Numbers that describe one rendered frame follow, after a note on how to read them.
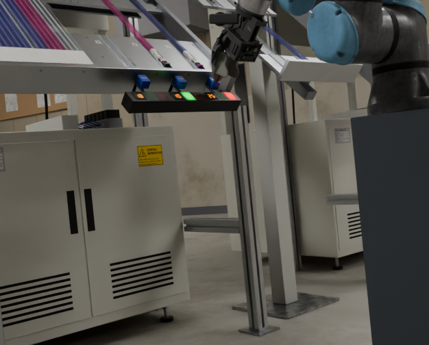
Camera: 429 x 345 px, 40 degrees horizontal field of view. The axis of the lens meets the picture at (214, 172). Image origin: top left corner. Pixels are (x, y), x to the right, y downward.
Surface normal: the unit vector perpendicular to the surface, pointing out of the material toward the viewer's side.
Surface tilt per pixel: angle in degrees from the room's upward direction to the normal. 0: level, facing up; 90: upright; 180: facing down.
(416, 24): 88
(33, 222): 90
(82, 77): 133
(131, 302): 90
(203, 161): 90
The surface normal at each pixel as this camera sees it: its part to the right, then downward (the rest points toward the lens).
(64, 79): 0.54, 0.63
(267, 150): -0.76, 0.08
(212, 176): -0.50, 0.06
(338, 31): -0.85, 0.22
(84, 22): 0.64, -0.05
